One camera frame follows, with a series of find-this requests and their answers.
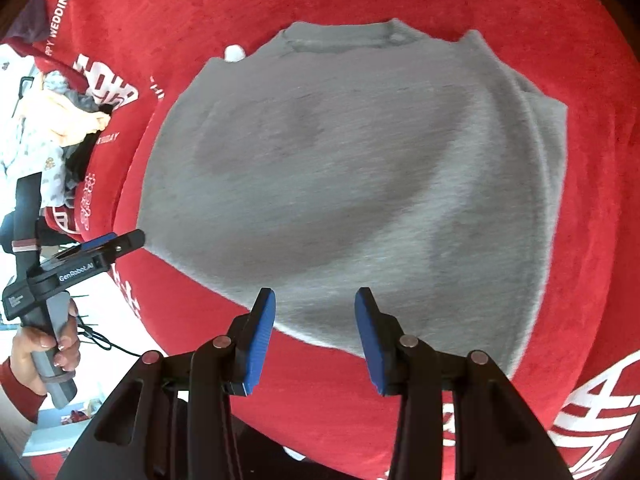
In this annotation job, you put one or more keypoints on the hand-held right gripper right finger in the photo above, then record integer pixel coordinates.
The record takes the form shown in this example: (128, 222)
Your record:
(372, 340)

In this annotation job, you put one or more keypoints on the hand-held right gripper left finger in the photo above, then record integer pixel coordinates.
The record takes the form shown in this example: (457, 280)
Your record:
(260, 340)

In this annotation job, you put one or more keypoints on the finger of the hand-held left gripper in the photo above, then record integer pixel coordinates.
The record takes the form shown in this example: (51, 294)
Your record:
(95, 244)
(127, 241)

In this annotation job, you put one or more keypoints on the grey sweater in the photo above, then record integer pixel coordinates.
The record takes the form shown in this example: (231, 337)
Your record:
(325, 160)

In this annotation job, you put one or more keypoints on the person's left forearm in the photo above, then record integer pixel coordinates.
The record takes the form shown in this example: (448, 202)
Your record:
(20, 390)

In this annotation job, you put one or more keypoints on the person's left hand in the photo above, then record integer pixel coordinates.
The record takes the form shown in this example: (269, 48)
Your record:
(30, 355)

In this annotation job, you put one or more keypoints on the white patterned cloth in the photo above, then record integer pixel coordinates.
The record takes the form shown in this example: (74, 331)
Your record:
(27, 160)

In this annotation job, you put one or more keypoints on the cream cloth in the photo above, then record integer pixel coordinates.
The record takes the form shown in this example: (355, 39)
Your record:
(75, 120)

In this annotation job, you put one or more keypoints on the grey patterned cloth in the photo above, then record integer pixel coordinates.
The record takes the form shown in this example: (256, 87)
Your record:
(70, 87)

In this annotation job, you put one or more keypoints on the red printed blanket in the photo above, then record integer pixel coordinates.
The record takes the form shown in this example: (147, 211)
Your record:
(200, 10)

